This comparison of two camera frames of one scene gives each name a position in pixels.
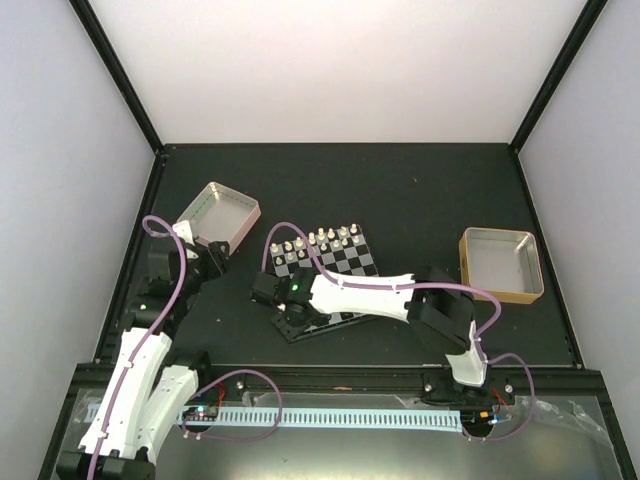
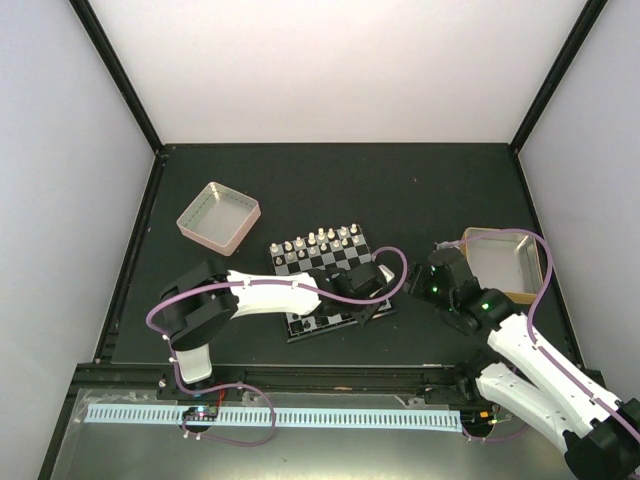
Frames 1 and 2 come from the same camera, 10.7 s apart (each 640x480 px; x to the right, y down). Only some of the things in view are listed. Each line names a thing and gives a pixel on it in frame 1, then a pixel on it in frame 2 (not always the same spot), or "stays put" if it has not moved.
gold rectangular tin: x=504 y=263 stays put
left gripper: x=217 y=262 to x=363 y=316
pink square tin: x=221 y=214 stays put
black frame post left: x=87 y=15 stays put
